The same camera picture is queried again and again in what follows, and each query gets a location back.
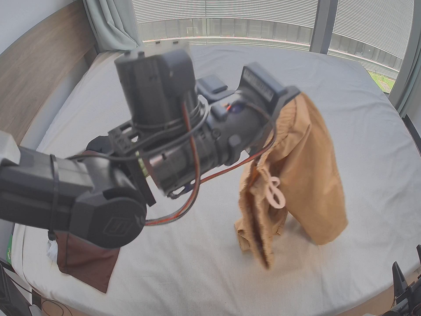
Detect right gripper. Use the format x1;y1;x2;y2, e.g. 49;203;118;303
390;244;421;316

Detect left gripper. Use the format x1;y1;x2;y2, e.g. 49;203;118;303
144;63;300;197

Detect tan shorts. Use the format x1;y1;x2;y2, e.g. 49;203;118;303
234;92;348;270

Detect bed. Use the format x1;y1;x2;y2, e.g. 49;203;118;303
0;0;421;316

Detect window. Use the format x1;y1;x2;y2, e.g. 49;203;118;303
130;0;421;114

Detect dark grey garment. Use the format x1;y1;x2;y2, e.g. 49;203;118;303
86;136;114;154

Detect grey-green curtain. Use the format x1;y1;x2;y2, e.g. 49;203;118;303
80;0;144;52

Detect brown garment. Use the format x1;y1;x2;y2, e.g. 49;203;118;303
56;148;120;294

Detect white garment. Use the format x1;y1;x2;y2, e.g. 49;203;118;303
46;241;59;263

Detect green printed package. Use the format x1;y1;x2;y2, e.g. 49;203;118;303
5;232;14;267

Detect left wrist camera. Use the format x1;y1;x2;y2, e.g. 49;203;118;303
196;75;245;111

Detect black cable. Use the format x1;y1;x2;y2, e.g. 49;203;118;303
41;300;68;316

